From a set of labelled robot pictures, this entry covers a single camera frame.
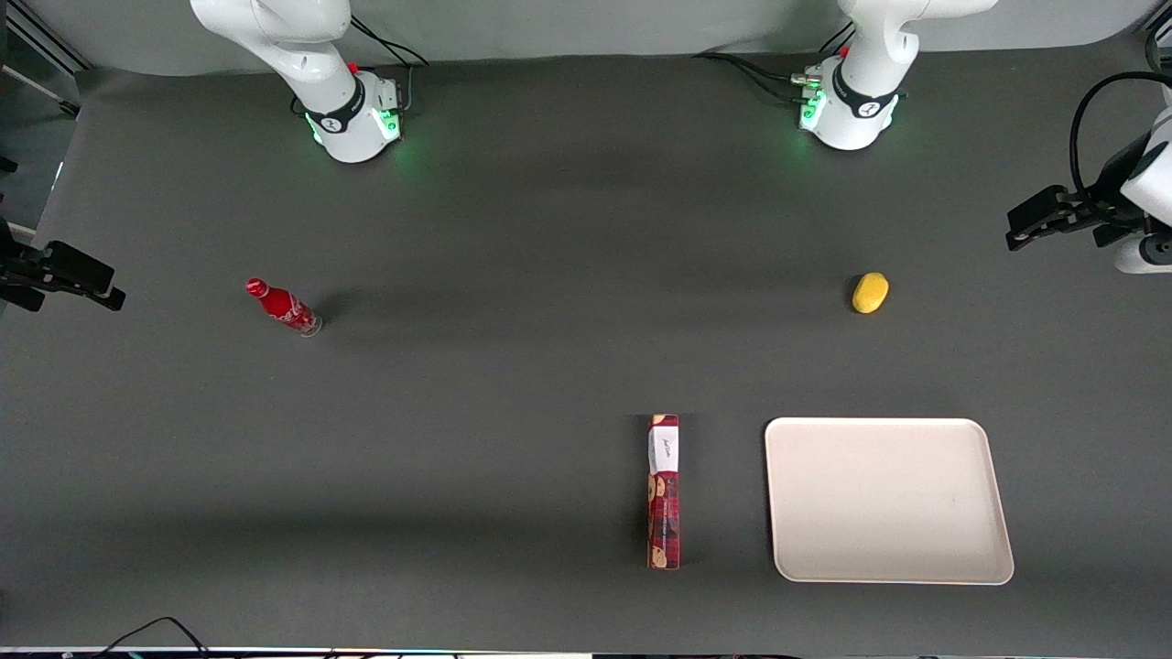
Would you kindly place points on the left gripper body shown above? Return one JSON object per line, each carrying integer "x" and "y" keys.
{"x": 1104, "y": 203}

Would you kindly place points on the red cookie box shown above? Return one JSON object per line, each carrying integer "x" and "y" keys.
{"x": 664, "y": 513}

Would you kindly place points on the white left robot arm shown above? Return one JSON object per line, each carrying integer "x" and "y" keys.
{"x": 856, "y": 119}

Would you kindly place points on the beige plastic tray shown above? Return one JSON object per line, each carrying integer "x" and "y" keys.
{"x": 884, "y": 503}

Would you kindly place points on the yellow lemon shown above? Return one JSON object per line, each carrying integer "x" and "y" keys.
{"x": 870, "y": 293}

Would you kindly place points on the red cola bottle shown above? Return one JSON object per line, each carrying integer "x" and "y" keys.
{"x": 284, "y": 307}

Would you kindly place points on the metal frame rail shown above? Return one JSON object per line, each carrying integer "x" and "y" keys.
{"x": 55, "y": 46}

